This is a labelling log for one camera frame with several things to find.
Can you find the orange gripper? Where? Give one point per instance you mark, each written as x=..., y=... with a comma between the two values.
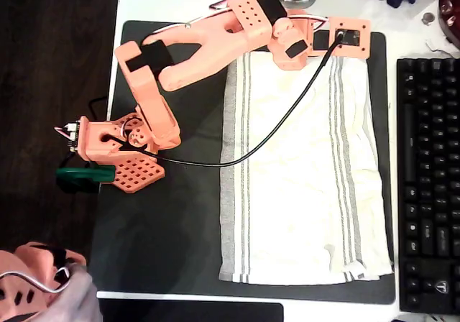
x=320, y=42

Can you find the white striped towel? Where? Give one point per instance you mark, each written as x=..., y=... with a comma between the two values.
x=298, y=192

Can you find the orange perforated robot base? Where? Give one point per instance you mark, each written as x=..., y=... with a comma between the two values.
x=136, y=178

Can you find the white paper scrap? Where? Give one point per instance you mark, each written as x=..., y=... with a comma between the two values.
x=436, y=46

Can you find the red bowl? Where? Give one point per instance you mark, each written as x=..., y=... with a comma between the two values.
x=451, y=13

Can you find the black keyboard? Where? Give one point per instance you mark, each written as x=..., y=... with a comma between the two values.
x=427, y=192

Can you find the black desk mat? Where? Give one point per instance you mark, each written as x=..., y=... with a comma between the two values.
x=143, y=228

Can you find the green clamp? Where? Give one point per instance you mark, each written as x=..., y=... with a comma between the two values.
x=82, y=174

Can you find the grey fabric sleeve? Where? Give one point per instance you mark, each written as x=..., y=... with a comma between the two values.
x=82, y=300

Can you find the orange square camera mount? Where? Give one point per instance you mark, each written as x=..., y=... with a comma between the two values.
x=363, y=27

